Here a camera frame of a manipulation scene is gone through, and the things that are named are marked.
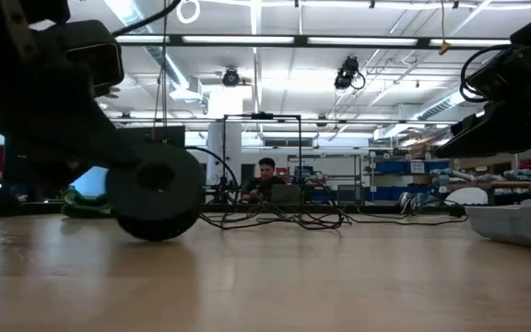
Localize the black overhead camera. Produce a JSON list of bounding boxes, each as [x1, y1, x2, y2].
[[221, 67, 242, 89]]

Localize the grey laptop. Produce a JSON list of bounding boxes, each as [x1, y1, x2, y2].
[[269, 184, 304, 206]]

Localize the grey plastic tool case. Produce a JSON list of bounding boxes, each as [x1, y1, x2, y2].
[[464, 196, 531, 253]]

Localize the person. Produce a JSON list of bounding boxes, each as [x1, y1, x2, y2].
[[241, 157, 289, 204]]

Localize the white hanging ring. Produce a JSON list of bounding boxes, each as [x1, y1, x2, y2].
[[175, 0, 202, 25]]

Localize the black green work glove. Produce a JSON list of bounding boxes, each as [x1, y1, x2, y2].
[[61, 186, 112, 209], [61, 205, 112, 219]]

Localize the thin black cord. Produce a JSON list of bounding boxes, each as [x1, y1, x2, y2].
[[184, 146, 470, 231]]

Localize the shelf with blue bins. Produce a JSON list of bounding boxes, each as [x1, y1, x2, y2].
[[367, 154, 454, 204]]

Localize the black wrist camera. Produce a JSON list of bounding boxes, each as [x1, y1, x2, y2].
[[65, 19, 125, 99], [466, 43, 531, 103]]

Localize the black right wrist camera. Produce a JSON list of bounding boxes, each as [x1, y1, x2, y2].
[[466, 43, 531, 103]]

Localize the black ceiling camera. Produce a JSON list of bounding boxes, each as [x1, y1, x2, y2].
[[333, 55, 367, 91]]

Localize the black metal frame stand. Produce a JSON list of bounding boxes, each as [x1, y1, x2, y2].
[[220, 112, 303, 204]]

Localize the wooden work table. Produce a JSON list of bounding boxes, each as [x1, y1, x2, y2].
[[444, 180, 531, 204]]

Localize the black framed ceiling light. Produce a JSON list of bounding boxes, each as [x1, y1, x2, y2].
[[112, 33, 515, 51]]

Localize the silver blue bundle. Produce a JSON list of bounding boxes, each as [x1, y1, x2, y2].
[[396, 191, 432, 214]]

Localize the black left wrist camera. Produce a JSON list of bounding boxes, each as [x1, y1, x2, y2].
[[65, 19, 125, 99]]

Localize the black right camera cable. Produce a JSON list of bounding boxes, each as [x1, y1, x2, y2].
[[458, 43, 515, 104]]

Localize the white column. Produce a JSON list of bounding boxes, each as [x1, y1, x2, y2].
[[206, 86, 243, 186]]

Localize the black monitor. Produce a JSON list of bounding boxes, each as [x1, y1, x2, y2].
[[116, 124, 187, 153]]

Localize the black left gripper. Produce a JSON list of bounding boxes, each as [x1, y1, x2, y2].
[[0, 50, 143, 204]]

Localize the black table frame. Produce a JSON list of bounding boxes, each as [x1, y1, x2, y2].
[[0, 201, 468, 219]]

